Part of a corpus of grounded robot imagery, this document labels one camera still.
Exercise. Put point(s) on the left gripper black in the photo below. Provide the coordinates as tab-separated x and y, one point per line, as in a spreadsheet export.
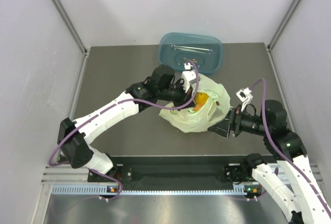
185	96

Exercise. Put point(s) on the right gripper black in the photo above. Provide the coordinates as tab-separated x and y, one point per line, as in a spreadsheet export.
222	127

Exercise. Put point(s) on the light green plastic bag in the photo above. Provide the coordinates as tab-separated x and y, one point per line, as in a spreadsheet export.
212	103

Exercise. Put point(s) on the orange peach fruit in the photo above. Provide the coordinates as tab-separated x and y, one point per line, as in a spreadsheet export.
199	104

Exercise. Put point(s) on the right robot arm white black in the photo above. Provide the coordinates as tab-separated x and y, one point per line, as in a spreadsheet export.
300	200

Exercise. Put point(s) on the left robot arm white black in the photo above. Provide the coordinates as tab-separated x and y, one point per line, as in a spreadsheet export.
75	136

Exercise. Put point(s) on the yellow lemon fruit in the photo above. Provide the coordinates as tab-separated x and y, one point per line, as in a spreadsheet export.
201	98

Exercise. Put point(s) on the teal plastic container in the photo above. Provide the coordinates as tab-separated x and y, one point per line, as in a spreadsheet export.
206	52

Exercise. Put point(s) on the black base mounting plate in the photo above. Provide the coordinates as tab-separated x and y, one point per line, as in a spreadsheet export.
175	173

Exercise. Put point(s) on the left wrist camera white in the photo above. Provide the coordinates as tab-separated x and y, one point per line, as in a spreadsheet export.
190	76

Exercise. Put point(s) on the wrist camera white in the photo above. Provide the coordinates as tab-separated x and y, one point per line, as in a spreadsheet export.
190	76
244	95

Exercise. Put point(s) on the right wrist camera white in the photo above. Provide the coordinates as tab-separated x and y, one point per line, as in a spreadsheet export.
244	95

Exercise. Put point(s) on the left aluminium frame post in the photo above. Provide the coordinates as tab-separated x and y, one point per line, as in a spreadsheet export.
68	23

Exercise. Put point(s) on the aluminium frame post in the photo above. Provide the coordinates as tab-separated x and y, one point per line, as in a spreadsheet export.
283	24
68	23

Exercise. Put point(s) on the aluminium rail profile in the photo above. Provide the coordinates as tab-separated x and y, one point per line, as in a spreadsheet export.
64	174

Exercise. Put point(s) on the right aluminium frame post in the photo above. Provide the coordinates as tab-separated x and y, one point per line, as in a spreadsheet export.
283	24

